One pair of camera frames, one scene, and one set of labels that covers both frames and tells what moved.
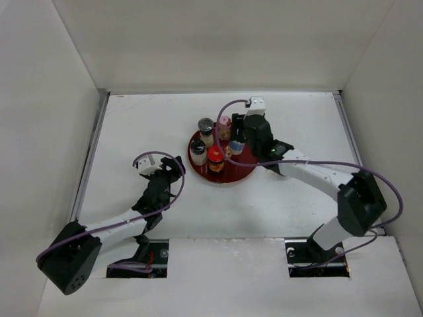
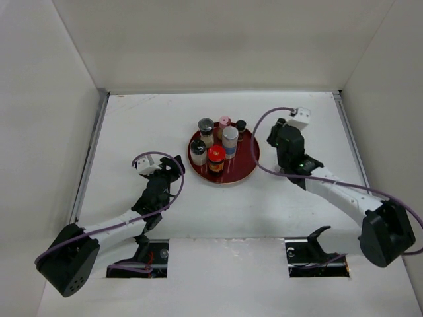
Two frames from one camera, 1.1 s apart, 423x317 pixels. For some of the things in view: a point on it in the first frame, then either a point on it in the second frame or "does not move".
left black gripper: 174,173 does not move
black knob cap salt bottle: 197,152 does not move
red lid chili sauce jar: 215,156 does not move
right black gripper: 238,123 → 271,139
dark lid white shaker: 205,127 does not move
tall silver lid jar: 236,147 → 230,139
